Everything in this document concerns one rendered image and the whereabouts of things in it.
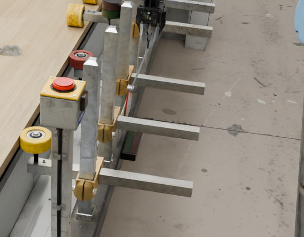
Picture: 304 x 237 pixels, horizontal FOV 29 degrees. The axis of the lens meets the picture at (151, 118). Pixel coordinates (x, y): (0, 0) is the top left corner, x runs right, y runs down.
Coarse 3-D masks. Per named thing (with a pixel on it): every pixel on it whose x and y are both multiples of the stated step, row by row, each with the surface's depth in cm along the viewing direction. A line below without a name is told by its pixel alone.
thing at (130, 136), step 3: (129, 132) 194; (132, 132) 194; (129, 135) 192; (132, 135) 192; (129, 138) 190; (132, 138) 190; (126, 141) 189; (129, 141) 189; (132, 141) 189; (126, 144) 187; (129, 144) 187; (126, 147) 186; (129, 147) 186; (126, 150) 184; (129, 150) 184
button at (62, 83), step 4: (56, 80) 107; (60, 80) 107; (64, 80) 107; (68, 80) 107; (72, 80) 108; (56, 84) 106; (60, 84) 106; (64, 84) 106; (68, 84) 106; (72, 84) 107; (56, 88) 106; (60, 88) 106; (64, 88) 106; (68, 88) 106
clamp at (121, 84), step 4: (132, 68) 196; (132, 72) 196; (128, 76) 191; (120, 80) 189; (124, 80) 188; (128, 80) 189; (116, 84) 187; (120, 84) 187; (124, 84) 187; (128, 84) 190; (116, 88) 188; (120, 88) 188; (124, 88) 188; (116, 92) 189; (120, 92) 189; (124, 92) 188
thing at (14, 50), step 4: (0, 48) 190; (4, 48) 190; (8, 48) 190; (12, 48) 190; (16, 48) 190; (20, 48) 193; (0, 52) 189; (4, 52) 189; (8, 52) 189; (12, 52) 189; (16, 52) 190; (20, 52) 191
